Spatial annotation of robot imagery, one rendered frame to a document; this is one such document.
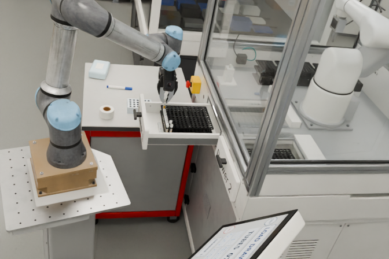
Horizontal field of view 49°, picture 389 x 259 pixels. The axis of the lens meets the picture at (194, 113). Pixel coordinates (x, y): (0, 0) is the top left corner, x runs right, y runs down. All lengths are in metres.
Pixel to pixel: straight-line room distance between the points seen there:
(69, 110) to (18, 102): 2.03
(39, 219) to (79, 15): 0.74
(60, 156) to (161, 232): 1.12
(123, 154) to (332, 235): 1.07
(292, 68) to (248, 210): 0.61
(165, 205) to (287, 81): 1.42
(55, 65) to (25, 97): 2.05
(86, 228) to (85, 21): 0.92
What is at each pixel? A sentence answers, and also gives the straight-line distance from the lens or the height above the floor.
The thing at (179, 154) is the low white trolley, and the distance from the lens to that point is 2.26.
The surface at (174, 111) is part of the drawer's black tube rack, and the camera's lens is 1.99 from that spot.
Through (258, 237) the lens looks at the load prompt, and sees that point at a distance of 1.18.
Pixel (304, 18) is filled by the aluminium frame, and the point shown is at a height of 1.62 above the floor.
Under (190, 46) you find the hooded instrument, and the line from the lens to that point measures 2.69.
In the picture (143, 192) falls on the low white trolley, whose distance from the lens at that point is 2.42.
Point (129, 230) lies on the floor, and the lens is 2.62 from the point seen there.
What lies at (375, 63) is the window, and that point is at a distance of 1.43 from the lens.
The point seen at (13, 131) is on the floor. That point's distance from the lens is 3.32.
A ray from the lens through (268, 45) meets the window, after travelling 1.48.
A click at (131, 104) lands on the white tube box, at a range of 2.18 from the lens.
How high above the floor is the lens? 2.01
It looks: 34 degrees down
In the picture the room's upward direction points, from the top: 11 degrees clockwise
